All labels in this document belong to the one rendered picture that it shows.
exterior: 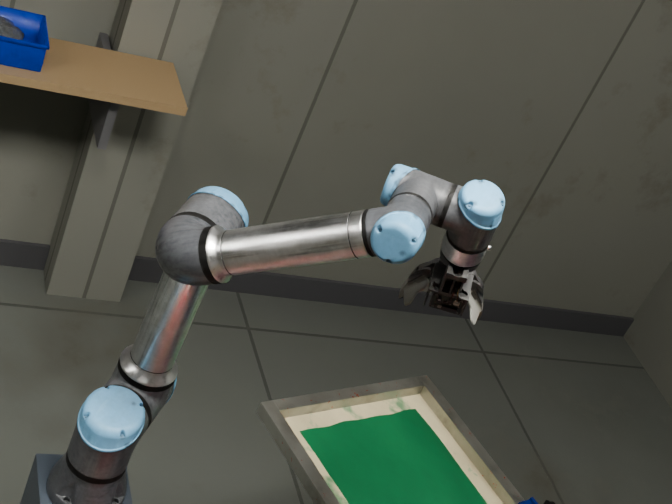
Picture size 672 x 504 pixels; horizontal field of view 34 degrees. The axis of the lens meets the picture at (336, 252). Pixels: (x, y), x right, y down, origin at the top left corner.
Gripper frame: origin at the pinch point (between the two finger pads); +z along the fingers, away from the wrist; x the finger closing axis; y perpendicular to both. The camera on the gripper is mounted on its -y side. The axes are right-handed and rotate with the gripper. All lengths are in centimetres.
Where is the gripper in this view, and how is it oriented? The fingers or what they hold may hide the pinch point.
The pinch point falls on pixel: (439, 305)
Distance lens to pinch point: 203.9
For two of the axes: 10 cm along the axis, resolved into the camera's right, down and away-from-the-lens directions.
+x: 9.6, 2.7, -0.3
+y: -2.4, 7.7, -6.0
